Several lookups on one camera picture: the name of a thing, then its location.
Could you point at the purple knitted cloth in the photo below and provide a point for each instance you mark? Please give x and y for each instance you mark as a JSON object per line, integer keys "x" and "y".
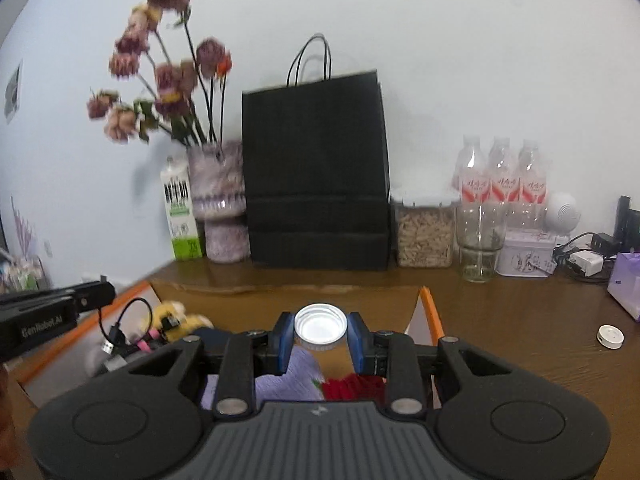
{"x": 295, "y": 375}

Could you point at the black power adapter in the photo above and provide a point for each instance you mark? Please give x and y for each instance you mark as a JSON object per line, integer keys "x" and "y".
{"x": 602, "y": 242}

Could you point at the red cardboard box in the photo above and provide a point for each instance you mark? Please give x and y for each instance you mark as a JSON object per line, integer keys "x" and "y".
{"x": 240, "y": 310}

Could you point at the black upright device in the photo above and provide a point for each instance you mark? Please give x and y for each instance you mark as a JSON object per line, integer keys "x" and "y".
{"x": 627, "y": 220}

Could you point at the clear bottle with red label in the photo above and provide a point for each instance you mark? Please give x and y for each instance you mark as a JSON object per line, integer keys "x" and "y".
{"x": 532, "y": 185}
{"x": 502, "y": 182}
{"x": 471, "y": 180}

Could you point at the small white round lid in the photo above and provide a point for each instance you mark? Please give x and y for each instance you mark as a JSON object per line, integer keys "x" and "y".
{"x": 610, "y": 335}

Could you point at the purple flower wall sticker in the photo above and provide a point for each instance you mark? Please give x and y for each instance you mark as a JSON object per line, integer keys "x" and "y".
{"x": 22, "y": 225}

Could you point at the wooden desktop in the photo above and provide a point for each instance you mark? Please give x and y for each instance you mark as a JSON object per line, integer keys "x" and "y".
{"x": 525, "y": 340}

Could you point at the clear drinking glass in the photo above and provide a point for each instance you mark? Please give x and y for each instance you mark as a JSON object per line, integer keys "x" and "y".
{"x": 477, "y": 260}

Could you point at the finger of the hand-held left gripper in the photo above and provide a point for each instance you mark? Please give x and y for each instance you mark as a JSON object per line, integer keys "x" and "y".
{"x": 95, "y": 294}

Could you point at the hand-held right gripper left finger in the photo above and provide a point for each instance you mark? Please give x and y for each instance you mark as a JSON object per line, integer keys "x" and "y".
{"x": 286, "y": 342}

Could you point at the clear container of wood pellets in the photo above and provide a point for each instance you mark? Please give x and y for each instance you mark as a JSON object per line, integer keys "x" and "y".
{"x": 425, "y": 232}

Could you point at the red fabric rose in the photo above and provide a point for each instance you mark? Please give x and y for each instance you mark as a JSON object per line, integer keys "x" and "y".
{"x": 350, "y": 387}

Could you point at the white round speaker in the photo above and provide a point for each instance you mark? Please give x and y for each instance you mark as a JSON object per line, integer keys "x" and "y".
{"x": 564, "y": 212}

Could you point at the black paper bag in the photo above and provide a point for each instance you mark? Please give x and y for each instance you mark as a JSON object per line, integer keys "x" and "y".
{"x": 315, "y": 170}

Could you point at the wall picture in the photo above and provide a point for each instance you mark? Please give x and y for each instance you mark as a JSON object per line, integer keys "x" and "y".
{"x": 14, "y": 92}

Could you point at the purple tissue box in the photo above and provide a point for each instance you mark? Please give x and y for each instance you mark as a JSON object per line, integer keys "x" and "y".
{"x": 627, "y": 285}

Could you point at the dried pink flower bouquet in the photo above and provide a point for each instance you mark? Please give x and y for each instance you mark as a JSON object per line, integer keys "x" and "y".
{"x": 170, "y": 80}

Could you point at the white and green milk carton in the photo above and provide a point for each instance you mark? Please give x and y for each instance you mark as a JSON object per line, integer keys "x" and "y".
{"x": 181, "y": 210}

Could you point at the yellow and white plush toy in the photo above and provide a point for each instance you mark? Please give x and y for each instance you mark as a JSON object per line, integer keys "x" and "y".
{"x": 172, "y": 312}

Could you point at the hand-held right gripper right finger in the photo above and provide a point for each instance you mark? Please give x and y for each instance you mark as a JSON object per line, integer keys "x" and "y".
{"x": 357, "y": 342}

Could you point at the white threaded bottle cap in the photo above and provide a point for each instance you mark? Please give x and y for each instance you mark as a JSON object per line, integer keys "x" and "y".
{"x": 320, "y": 325}

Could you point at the white floral tin box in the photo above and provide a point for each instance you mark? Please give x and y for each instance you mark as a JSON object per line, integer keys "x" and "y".
{"x": 525, "y": 257}

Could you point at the purple mottled vase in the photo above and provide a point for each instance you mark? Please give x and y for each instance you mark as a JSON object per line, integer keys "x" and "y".
{"x": 220, "y": 195}

